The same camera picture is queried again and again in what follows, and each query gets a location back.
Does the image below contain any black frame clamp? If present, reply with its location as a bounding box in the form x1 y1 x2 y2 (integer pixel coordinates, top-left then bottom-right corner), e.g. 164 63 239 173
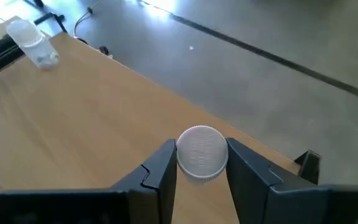
34 12 67 34

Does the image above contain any yellow extension cable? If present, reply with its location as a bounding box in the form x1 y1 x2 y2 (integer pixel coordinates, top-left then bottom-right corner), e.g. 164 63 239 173
73 0 103 37

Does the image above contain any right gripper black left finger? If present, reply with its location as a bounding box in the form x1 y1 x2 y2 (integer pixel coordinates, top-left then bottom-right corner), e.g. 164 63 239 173
110 138 178 224

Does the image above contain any clear medicine bottle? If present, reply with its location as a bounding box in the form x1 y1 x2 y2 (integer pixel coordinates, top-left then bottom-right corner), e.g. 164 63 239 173
6 19 60 71

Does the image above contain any wooden shelf with black frame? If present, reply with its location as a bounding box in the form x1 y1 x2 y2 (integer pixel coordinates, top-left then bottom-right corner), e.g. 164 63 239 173
0 30 322 224

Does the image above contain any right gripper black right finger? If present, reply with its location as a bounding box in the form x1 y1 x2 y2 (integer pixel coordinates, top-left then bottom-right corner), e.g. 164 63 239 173
226 137 285 224

